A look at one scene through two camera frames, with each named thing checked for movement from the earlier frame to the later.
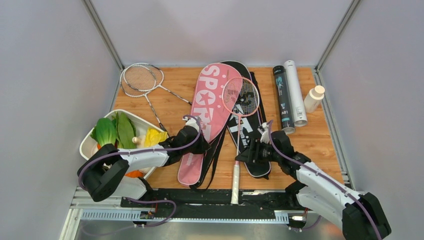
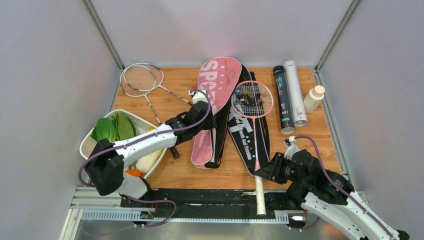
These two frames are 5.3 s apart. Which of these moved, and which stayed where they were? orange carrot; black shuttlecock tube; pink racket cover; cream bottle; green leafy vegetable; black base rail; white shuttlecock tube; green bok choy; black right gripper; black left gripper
Moved: black left gripper; pink racket cover; black right gripper
Stayed: white shuttlecock tube; black base rail; cream bottle; orange carrot; black shuttlecock tube; green bok choy; green leafy vegetable
